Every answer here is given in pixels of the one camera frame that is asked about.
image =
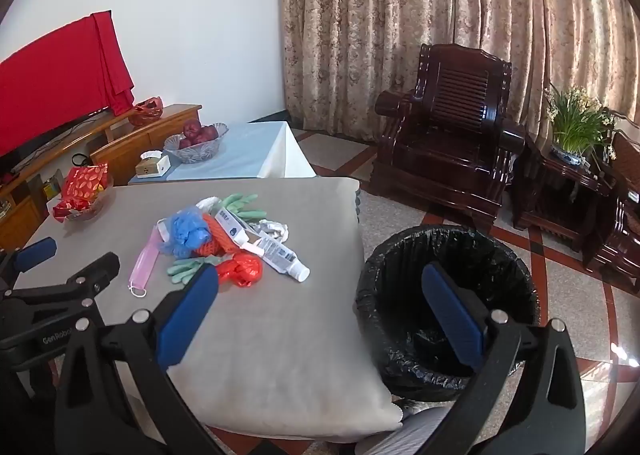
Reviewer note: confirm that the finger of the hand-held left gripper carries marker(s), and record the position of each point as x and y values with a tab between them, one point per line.
35	252
75	285

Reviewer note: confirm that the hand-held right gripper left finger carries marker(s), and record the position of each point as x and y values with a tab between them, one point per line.
187	315

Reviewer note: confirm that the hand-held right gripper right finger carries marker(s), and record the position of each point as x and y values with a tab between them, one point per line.
450	315

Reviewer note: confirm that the green rubber glove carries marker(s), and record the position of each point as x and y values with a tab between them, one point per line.
182	270
240	202

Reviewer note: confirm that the bin with black liner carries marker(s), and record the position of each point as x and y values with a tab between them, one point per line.
400	285

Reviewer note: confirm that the pink face mask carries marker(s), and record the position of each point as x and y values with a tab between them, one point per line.
142	267

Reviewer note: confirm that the red plastic bag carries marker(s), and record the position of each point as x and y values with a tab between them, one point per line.
245	270

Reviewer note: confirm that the orange mesh net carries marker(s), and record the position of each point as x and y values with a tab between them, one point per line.
220	241

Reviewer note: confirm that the blue plastic shoe cover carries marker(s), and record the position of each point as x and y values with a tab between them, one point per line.
187	232

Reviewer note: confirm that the white and blue carton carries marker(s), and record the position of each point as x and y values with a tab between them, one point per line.
231	225

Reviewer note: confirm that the white squeeze tube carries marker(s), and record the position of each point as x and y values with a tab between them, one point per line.
277	255

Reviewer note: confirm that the white plastic bag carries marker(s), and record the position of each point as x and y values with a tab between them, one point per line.
272	228

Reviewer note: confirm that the small glass dish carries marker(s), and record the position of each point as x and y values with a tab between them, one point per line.
95	210

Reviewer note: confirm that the red patterned bag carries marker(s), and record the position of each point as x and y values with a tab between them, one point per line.
82	182

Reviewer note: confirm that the black television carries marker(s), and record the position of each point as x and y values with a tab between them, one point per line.
20	155

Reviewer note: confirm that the glass mug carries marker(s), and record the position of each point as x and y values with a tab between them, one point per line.
80	161

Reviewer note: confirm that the grey striped cloth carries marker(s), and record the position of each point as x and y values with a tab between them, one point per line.
400	435

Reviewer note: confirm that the white tissue box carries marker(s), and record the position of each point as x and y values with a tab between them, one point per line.
152	165

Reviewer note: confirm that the wooden television cabinet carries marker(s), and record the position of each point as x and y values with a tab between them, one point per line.
125	140

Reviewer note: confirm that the dark wooden side table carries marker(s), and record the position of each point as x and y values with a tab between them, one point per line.
550	195

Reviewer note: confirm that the glass fruit bowl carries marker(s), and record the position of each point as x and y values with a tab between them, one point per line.
192	154

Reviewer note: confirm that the dark wooden armchair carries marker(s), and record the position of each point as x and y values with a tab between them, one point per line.
450	145
620	235

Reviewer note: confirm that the light blue tablecloth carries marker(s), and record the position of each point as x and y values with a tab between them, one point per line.
250	155

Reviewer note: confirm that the red apple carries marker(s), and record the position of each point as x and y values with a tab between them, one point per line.
210	132
186	143
191	127

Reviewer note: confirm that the red cloth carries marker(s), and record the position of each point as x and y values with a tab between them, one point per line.
60	75

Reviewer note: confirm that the potted flowering plant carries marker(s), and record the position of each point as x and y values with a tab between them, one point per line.
575	125

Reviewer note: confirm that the beige patterned curtain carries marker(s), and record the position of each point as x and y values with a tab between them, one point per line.
400	10

